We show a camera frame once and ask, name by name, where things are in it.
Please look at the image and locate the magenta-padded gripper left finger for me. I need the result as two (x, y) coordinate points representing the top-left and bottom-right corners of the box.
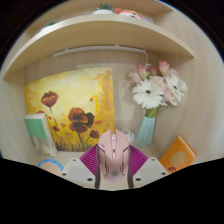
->
(60, 143), (102, 190)

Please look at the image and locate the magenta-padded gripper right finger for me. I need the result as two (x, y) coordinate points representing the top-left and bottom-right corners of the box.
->
(127, 143), (170, 190)

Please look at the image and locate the pink computer mouse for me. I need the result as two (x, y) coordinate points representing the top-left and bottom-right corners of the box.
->
(96, 129), (132, 184)

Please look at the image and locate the round blue-rimmed cartoon mouse pad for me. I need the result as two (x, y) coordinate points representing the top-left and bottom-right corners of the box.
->
(36, 158), (64, 176)

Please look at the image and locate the orange book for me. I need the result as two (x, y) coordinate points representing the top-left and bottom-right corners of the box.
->
(158, 134), (198, 175)

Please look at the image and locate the pale green faceted vase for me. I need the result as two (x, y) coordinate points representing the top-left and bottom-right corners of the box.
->
(134, 114), (157, 149)

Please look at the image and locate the white power strip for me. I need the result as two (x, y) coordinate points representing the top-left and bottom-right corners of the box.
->
(120, 128), (136, 144)

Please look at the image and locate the green and beige book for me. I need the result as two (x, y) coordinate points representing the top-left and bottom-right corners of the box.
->
(23, 112), (60, 158)

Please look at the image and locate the yellow poppy flower painting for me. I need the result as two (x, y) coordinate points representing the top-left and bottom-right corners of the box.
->
(23, 67), (116, 153)

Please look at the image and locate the white light bar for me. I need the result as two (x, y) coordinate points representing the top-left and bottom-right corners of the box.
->
(52, 44), (150, 66)

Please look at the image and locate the wooden shelf unit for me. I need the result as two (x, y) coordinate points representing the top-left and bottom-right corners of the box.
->
(1, 0), (196, 82)

